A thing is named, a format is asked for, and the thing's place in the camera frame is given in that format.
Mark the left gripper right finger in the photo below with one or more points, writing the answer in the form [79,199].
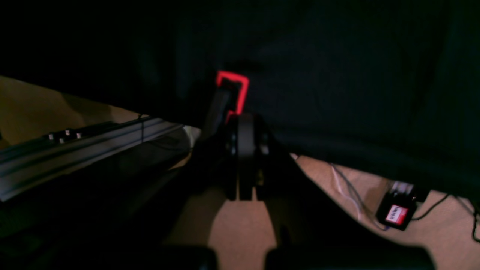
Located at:
[312,231]

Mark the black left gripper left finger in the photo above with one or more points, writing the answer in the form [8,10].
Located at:
[150,207]

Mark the red black clamp top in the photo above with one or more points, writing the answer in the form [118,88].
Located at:
[229,99]

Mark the black table cloth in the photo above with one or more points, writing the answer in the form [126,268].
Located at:
[389,87]

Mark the black power adapter box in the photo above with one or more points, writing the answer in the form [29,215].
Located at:
[399,204]

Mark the grey aluminium table rail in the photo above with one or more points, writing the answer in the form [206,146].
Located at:
[40,160]

